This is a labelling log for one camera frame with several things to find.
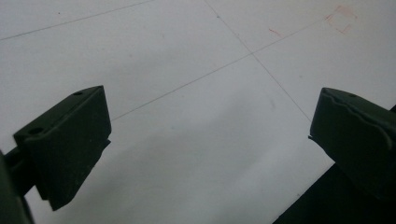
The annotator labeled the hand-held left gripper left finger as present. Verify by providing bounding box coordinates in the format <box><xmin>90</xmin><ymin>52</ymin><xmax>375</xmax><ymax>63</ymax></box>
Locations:
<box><xmin>12</xmin><ymin>85</ymin><xmax>112</xmax><ymax>212</ymax></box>

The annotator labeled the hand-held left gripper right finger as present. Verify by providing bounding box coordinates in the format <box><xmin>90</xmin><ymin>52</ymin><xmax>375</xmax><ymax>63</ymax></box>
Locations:
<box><xmin>307</xmin><ymin>87</ymin><xmax>396</xmax><ymax>202</ymax></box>

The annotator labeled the white table cover sheet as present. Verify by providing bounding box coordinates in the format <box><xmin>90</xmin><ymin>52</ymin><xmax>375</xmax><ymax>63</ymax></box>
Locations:
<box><xmin>0</xmin><ymin>0</ymin><xmax>396</xmax><ymax>224</ymax></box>

